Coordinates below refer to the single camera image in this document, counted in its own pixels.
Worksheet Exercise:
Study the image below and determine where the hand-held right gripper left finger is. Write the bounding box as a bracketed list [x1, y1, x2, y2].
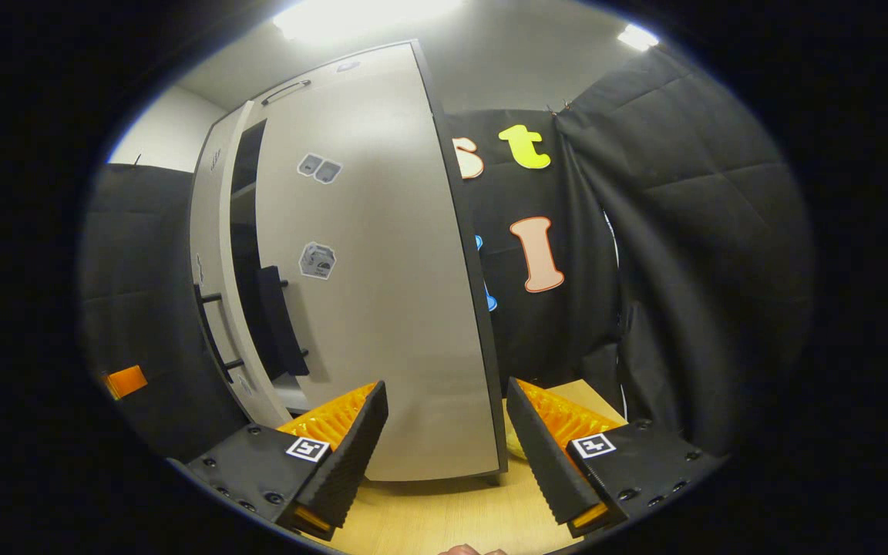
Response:
[186, 381, 389, 540]

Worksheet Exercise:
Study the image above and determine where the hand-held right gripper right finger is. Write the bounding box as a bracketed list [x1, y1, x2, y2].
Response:
[506, 377, 726, 539]

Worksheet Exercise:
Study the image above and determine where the white shoe cabinet door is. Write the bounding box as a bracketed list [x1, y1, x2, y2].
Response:
[253, 58, 508, 483]
[188, 100, 294, 430]

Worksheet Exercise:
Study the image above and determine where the white and grey shoe cabinet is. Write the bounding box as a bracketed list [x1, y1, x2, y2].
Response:
[188, 39, 508, 483]

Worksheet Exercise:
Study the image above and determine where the white cabinet drawer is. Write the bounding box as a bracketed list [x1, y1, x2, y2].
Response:
[247, 40, 433, 109]

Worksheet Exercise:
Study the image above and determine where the black quilted backdrop cloth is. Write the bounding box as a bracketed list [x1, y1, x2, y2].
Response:
[78, 162, 252, 463]
[556, 42, 815, 457]

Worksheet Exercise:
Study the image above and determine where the small ceiling light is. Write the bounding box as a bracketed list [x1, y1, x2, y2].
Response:
[617, 23, 661, 52]

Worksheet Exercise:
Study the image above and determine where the large ceiling light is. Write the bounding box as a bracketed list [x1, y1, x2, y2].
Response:
[274, 0, 464, 43]

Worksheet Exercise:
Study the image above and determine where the black door handle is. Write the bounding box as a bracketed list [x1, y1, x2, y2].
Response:
[257, 264, 311, 378]
[194, 282, 246, 384]

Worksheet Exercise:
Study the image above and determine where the dark drawer handle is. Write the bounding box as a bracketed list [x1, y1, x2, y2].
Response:
[261, 79, 312, 106]

